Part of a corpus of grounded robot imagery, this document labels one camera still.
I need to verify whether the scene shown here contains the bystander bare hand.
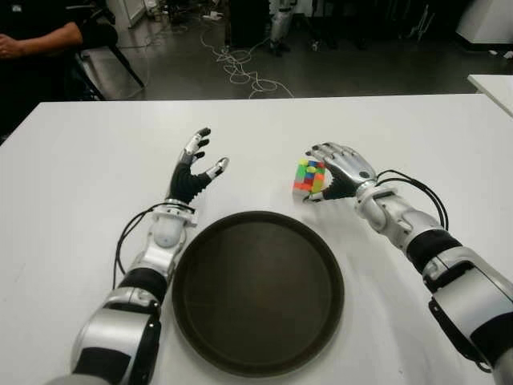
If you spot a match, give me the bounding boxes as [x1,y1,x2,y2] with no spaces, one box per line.
[0,33,23,60]

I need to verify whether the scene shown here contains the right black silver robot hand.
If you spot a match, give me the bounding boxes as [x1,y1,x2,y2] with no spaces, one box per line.
[301,141,378,205]

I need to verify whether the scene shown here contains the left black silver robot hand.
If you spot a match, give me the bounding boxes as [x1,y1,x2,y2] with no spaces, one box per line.
[168,127,231,207]

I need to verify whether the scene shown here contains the multicoloured Rubik's cube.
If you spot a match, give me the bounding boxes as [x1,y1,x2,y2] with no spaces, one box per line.
[292,157,326,197]

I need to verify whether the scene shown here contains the bystander bare forearm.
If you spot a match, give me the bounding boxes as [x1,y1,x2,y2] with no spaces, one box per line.
[11,20,84,57]

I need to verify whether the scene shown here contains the dark brown round plate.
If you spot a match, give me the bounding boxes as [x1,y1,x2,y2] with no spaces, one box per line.
[172,210,345,378]

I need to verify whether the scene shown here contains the seated person black clothing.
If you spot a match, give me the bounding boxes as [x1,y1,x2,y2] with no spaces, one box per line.
[0,0,87,140]

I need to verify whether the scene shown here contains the black chair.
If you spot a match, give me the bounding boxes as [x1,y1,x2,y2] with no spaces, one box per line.
[74,7,145,101]

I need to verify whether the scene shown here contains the white cabinet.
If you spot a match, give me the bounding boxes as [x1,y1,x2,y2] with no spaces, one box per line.
[106,0,156,29]

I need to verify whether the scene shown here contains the grey folded stand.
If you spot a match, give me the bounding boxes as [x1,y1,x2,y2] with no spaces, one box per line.
[408,2,437,41]

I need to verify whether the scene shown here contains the white humanoid robot legs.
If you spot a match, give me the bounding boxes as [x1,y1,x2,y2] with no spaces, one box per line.
[269,0,296,57]

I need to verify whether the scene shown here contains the white side table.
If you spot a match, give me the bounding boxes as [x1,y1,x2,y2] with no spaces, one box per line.
[467,74,513,111]

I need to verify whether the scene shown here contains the black cabinet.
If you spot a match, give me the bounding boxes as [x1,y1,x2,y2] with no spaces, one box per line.
[226,0,273,49]

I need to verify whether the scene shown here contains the white machine base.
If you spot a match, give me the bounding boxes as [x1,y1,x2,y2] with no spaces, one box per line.
[456,0,513,53]

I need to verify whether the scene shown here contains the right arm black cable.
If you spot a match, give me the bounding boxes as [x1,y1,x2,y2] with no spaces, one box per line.
[377,168,450,232]

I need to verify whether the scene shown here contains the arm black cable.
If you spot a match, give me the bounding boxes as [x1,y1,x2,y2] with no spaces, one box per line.
[114,202,193,282]
[377,168,450,232]

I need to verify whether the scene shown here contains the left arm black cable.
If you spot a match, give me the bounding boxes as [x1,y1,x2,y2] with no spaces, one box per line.
[114,202,193,282]

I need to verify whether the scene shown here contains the white tangled floor cable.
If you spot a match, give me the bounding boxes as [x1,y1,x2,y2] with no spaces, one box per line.
[199,30,296,100]

